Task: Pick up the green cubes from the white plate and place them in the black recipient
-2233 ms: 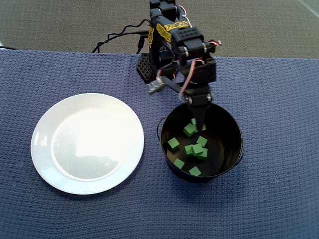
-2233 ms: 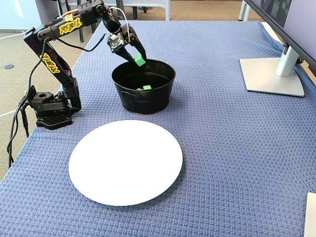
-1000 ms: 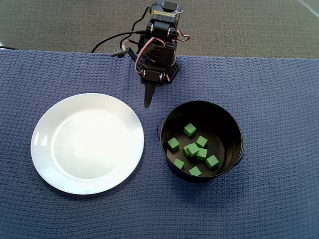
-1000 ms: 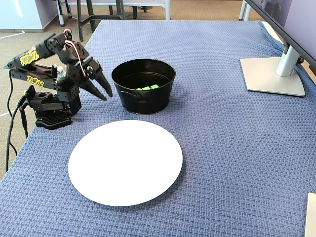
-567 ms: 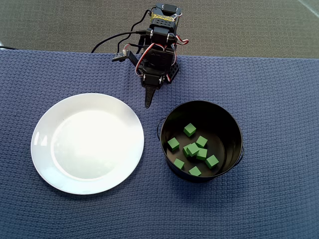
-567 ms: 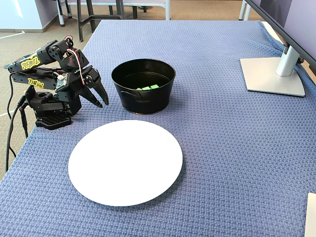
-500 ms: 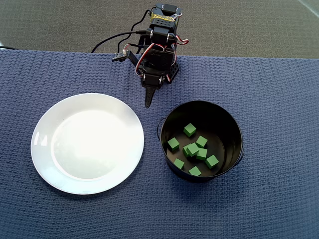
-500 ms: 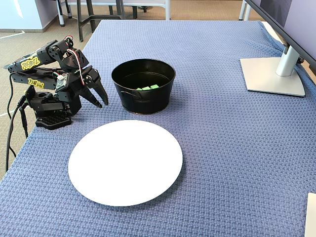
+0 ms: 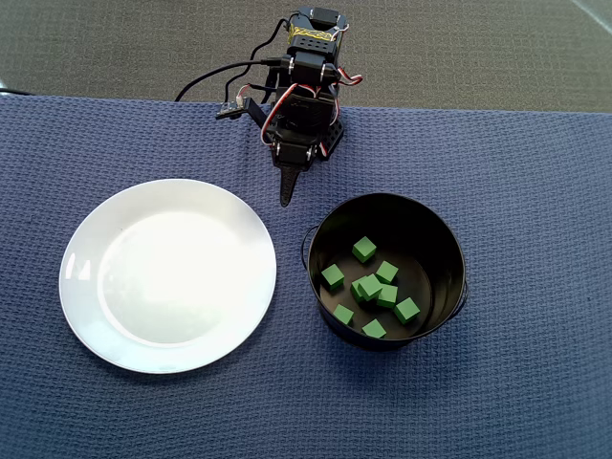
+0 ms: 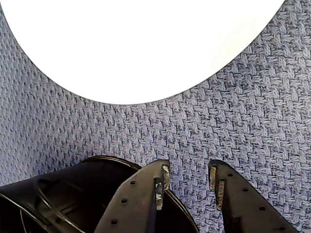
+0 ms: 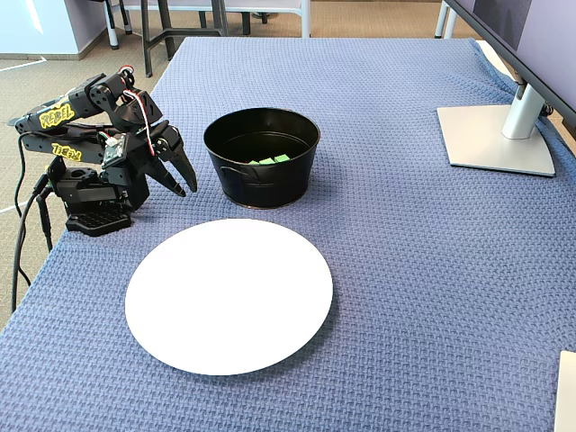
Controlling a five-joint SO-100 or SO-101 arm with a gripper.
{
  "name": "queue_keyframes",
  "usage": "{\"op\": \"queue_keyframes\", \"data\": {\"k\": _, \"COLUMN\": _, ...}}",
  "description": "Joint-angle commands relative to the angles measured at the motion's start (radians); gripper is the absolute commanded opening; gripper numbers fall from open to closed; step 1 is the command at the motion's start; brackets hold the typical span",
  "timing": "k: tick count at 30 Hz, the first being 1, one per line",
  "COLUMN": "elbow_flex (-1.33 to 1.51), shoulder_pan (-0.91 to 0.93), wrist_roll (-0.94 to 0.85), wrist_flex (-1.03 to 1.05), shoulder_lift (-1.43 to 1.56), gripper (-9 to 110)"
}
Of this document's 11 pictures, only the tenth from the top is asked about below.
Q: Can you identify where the blue woven table cloth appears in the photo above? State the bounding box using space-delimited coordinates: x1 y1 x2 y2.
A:
0 0 311 233

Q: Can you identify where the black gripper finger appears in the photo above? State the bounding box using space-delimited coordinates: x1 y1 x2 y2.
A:
208 159 299 233
93 159 171 233

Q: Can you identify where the black metal bucket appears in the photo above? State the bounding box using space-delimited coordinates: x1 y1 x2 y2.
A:
0 155 199 233

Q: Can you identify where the white round plate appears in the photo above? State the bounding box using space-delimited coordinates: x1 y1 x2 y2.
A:
0 0 285 105

